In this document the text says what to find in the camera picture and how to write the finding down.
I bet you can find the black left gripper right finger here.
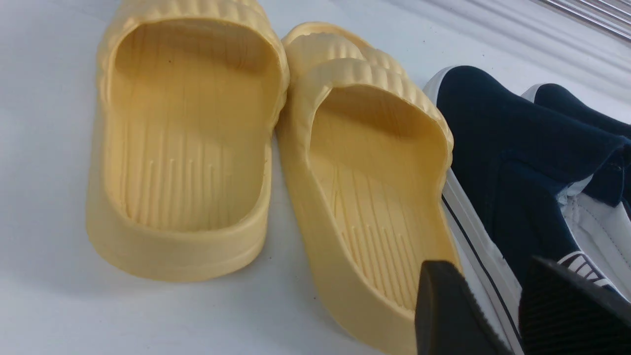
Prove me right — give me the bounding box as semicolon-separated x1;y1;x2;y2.
519;257;631;355

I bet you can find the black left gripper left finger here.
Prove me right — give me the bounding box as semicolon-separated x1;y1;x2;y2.
415;260;513;355

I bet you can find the yellow slipper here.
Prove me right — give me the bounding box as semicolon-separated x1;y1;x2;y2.
276;22;461;355
86;0;290;283

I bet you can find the yellow slipper far left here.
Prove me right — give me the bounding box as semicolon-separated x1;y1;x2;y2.
86;0;290;283

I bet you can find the yellow slipper inner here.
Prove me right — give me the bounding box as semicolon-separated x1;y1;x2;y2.
276;22;461;355

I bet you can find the metal shoe rack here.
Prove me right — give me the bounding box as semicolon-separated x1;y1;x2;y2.
537;0;631;43

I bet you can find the navy slip-on shoe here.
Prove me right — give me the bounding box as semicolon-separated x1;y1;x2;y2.
424;66;630;355
522;83;631;213

